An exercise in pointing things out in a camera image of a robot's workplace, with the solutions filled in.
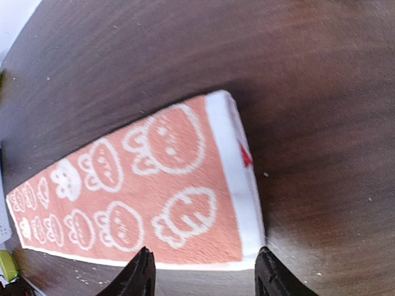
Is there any white plastic basket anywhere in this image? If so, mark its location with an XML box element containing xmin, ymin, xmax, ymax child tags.
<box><xmin>0</xmin><ymin>161</ymin><xmax>12</xmax><ymax>244</ymax></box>

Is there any lime green bowl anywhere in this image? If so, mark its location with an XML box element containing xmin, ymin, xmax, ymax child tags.
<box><xmin>1</xmin><ymin>250</ymin><xmax>19</xmax><ymax>282</ymax></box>

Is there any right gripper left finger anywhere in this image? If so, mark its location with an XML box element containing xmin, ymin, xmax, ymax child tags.
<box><xmin>97</xmin><ymin>247</ymin><xmax>156</xmax><ymax>296</ymax></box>

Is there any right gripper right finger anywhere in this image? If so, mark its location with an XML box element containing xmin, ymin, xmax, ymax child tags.
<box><xmin>254</xmin><ymin>247</ymin><xmax>317</xmax><ymax>296</ymax></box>

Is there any beige bunny print towel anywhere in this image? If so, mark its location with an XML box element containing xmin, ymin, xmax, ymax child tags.
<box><xmin>6</xmin><ymin>90</ymin><xmax>264</xmax><ymax>271</ymax></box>

